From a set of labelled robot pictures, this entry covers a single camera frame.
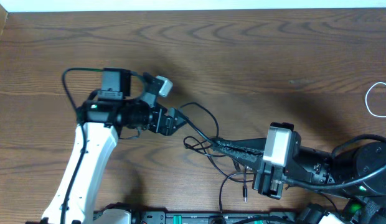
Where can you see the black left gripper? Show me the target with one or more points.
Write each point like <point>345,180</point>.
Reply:
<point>169,127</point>

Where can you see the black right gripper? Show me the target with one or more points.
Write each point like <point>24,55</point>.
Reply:
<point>269,177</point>

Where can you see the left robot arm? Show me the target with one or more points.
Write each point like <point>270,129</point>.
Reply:
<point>125,100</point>

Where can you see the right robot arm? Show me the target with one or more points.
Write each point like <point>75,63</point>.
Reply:
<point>355,170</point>

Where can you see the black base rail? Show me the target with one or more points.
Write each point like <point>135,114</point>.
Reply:
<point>313,213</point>

